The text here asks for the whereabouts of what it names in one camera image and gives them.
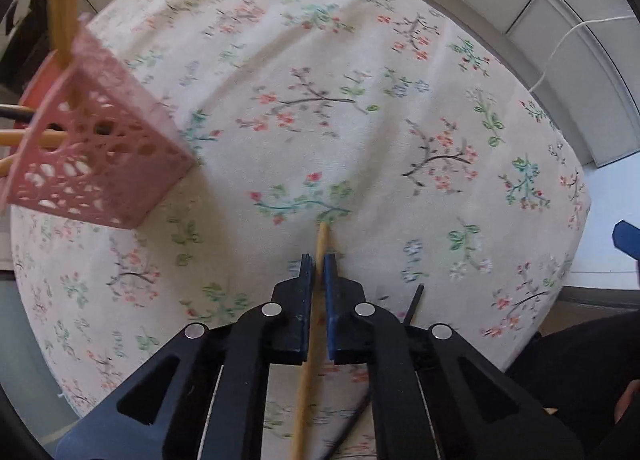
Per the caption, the black chopstick with gold band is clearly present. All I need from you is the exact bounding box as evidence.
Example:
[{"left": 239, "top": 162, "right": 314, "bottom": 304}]
[{"left": 0, "top": 104, "right": 35, "bottom": 124}]

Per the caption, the person's right hand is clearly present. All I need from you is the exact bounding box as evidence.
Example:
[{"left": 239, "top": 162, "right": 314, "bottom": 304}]
[{"left": 614, "top": 380, "right": 640, "bottom": 422}]

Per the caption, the pink perforated utensil holder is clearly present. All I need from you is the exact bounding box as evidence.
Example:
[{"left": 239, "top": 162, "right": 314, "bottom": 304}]
[{"left": 1, "top": 16, "right": 195, "bottom": 229}]

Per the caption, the floral tablecloth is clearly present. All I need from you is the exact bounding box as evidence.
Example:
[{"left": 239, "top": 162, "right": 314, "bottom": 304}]
[{"left": 7, "top": 0, "right": 591, "bottom": 459}]

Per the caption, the black wok with lid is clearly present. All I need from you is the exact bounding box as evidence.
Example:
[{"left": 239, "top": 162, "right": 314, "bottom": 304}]
[{"left": 1, "top": 0, "right": 50, "bottom": 95}]

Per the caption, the white charging cable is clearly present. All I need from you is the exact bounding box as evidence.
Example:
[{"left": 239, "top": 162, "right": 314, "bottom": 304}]
[{"left": 527, "top": 13, "right": 637, "bottom": 96}]

